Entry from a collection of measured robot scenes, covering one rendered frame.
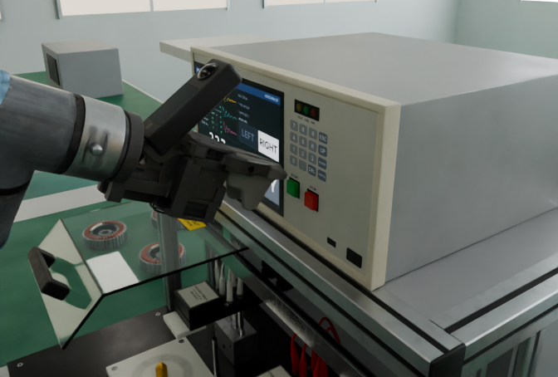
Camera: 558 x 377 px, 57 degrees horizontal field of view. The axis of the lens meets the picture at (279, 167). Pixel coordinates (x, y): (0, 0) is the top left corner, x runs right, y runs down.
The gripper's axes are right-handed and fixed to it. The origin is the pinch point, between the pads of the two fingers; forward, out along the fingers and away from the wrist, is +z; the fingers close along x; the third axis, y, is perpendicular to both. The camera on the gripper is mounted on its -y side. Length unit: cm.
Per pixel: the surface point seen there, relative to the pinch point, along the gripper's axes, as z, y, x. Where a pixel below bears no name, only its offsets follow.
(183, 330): 7.6, 33.1, -17.7
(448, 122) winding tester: 7.5, -11.6, 14.5
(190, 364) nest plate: 13.3, 41.4, -20.4
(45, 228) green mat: 5, 49, -94
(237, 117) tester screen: 0.9, -3.2, -13.9
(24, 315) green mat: -6, 54, -56
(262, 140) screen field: 1.6, -1.8, -7.2
